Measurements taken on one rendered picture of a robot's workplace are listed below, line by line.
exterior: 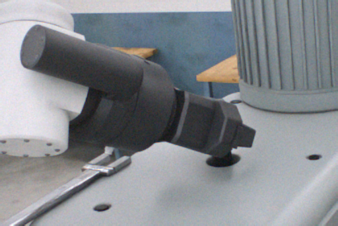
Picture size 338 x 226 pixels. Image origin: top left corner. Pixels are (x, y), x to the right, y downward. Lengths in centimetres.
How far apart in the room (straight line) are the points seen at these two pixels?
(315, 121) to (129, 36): 550
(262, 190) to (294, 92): 22
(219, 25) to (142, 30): 84
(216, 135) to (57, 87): 17
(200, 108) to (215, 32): 509
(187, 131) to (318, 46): 25
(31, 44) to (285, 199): 27
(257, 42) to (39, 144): 39
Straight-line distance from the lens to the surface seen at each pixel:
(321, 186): 64
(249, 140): 69
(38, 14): 54
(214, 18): 567
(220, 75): 483
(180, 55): 596
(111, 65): 52
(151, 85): 57
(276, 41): 80
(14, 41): 53
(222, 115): 62
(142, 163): 73
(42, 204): 66
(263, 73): 83
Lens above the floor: 217
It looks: 20 degrees down
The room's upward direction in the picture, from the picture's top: 7 degrees counter-clockwise
